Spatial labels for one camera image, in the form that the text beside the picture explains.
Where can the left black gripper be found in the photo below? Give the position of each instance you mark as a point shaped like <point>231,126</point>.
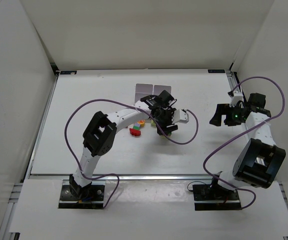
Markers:
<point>166,124</point>

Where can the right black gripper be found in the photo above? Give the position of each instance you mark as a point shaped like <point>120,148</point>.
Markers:
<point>226,115</point>

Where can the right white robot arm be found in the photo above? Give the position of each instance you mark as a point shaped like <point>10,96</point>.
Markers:
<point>261,158</point>

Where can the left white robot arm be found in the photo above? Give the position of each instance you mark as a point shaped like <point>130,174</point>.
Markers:
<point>99,135</point>

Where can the yellow oval printed lego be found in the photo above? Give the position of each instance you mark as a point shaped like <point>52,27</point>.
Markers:
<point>140,123</point>

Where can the lilac green red lego stack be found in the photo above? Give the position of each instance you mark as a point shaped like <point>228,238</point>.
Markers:
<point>135,130</point>

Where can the right white divided container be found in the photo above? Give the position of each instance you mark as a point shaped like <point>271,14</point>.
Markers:
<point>158,89</point>

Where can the white divided container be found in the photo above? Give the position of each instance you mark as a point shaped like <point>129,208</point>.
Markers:
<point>142,90</point>
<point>158,89</point>

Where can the left white divided container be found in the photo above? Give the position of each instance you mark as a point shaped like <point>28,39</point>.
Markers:
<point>142,90</point>

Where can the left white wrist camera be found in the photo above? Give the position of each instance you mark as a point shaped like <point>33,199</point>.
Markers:
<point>180,116</point>

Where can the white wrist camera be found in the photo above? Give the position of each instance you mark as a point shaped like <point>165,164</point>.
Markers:
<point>236,97</point>
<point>180,116</point>

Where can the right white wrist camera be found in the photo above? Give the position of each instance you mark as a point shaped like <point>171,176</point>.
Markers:
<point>236,97</point>

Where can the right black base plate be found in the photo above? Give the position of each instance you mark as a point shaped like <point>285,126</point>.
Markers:
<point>207,198</point>

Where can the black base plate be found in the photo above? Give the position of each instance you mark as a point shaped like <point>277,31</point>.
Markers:
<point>207,198</point>
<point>92,198</point>

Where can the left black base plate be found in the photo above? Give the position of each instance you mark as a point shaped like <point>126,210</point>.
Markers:
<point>92,198</point>

